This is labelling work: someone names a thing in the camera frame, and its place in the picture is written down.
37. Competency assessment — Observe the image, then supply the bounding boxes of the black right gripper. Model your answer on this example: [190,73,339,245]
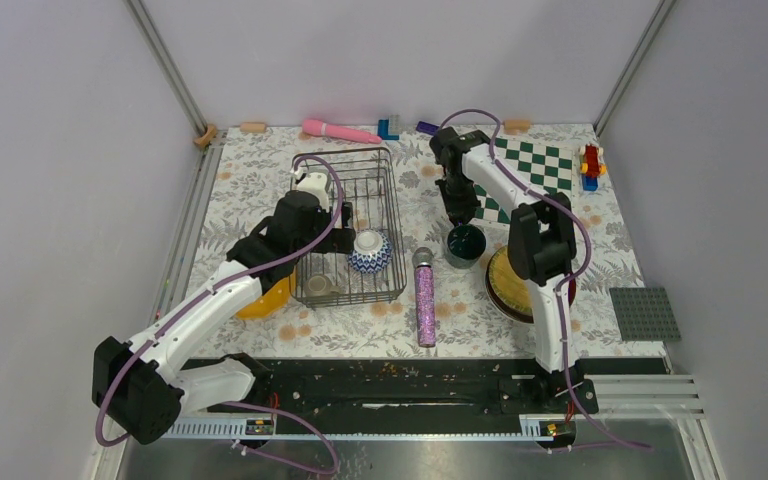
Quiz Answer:
[436,172,482,226]

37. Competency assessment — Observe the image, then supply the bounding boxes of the dark green mug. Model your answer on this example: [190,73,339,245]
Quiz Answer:
[443,224,487,269]

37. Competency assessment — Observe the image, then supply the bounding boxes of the blue white patterned bowl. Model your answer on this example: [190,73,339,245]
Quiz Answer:
[348,229,393,274]

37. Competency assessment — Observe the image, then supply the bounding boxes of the small beige cup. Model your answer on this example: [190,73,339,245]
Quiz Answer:
[303,274,342,298]

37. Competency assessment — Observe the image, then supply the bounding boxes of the purple glitter microphone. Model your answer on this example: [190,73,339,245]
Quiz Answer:
[412,247,436,348]

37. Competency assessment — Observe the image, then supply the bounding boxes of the green woven bamboo plate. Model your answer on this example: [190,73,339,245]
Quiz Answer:
[487,246,534,319]

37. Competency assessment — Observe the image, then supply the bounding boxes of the yellow polka dot plate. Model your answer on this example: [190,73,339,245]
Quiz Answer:
[234,272,296,320]

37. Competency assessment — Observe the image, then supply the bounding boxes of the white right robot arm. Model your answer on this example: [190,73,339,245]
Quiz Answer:
[430,127,577,412]

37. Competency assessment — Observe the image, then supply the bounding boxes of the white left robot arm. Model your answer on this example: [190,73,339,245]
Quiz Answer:
[91,170,344,447]

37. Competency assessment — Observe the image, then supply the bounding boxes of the purple toy brick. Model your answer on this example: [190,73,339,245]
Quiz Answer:
[415,121,440,136]

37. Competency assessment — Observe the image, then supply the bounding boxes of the right wooden block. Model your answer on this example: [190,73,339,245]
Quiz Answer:
[503,119,532,134]

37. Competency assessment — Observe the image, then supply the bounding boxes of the pink toy microphone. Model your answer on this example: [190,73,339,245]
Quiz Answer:
[302,119,382,144]

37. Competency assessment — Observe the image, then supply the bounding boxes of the blue grey toy bricks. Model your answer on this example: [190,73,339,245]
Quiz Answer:
[377,115,401,141]

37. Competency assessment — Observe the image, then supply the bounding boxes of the green white chessboard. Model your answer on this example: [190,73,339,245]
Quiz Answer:
[495,137,578,200]

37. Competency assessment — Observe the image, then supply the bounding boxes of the floral table mat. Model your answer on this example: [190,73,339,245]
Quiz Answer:
[189,127,666,358]

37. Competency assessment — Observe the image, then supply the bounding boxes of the left wooden block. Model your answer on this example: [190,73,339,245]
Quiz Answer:
[239,122,267,134]

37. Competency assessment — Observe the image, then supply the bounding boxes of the red yellow blue toy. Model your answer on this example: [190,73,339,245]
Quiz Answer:
[579,144,607,192]

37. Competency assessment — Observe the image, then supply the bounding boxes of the corner wooden block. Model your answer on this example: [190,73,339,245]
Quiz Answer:
[193,124,218,149]

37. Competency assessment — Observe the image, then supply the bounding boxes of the grey lego baseplate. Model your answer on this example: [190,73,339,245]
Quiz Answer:
[609,287,681,342]

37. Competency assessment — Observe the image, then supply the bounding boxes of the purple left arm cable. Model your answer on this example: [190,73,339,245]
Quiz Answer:
[95,154,347,448]

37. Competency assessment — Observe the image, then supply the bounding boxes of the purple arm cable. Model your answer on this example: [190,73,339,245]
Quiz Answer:
[95,154,347,448]
[438,109,654,453]

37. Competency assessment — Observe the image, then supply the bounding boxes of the grey wire dish rack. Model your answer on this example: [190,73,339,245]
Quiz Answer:
[293,146,407,308]

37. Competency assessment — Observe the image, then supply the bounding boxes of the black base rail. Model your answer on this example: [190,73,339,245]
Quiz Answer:
[142,356,673,439]

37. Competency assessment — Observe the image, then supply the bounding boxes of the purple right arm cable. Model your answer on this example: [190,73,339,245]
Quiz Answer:
[438,109,654,453]

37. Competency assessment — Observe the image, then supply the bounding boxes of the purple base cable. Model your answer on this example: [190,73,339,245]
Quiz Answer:
[224,400,342,476]

